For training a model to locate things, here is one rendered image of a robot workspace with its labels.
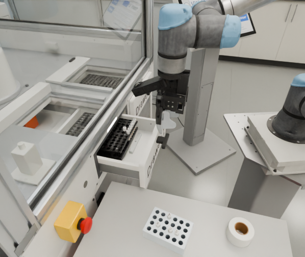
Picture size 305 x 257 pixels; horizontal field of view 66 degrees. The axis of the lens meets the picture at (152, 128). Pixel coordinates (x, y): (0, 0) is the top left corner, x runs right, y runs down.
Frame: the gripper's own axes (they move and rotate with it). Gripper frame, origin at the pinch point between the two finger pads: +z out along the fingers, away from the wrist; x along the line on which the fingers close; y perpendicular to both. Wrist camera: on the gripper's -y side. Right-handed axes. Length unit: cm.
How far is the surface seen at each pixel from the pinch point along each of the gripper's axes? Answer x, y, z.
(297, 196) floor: 67, 89, 95
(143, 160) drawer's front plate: -12.7, -1.8, 3.7
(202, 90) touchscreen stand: 97, 9, 38
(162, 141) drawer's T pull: -1.0, 1.4, 5.4
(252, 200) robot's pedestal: 18, 43, 49
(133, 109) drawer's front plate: 17.2, -15.2, 7.7
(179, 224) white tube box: -22.1, 11.7, 16.4
